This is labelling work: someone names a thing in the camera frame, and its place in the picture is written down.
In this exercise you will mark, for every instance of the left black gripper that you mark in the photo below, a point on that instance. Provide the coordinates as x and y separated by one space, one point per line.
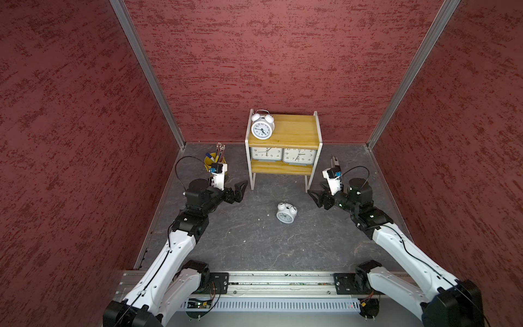
238 193

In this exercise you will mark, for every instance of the white frame wooden shelf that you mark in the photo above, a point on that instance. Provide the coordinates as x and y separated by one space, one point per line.
292 131

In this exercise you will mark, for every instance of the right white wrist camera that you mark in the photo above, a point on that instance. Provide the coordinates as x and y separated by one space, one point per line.
333 176

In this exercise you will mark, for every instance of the grey square alarm clock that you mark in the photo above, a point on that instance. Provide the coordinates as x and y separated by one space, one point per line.
299 156
270 154

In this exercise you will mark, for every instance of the aluminium corner post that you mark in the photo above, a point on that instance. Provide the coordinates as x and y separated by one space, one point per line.
133 38
442 18

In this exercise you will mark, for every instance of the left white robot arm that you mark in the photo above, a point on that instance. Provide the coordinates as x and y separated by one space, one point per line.
172 278

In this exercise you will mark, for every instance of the bundle of coloured pencils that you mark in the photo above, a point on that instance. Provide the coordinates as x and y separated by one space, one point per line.
219 151

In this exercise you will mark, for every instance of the left aluminium corner post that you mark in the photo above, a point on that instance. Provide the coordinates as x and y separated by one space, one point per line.
133 38

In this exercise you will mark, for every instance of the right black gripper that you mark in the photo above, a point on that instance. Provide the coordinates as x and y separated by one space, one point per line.
326 195

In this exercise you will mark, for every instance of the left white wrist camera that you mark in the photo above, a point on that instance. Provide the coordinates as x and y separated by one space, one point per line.
218 175

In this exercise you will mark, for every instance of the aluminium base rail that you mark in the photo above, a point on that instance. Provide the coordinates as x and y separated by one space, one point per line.
301 291

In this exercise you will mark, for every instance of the white twin-bell clock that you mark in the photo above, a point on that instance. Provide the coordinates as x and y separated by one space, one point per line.
262 124
286 212

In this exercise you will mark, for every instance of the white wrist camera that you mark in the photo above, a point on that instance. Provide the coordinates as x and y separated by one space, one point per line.
333 176
218 175

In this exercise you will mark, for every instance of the right aluminium corner post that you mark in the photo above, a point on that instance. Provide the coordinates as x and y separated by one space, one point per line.
442 18

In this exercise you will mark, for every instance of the yellow metal pen bucket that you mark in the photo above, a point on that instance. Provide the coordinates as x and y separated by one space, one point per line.
212 158

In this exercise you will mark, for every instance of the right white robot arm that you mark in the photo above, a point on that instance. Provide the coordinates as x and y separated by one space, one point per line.
436 297

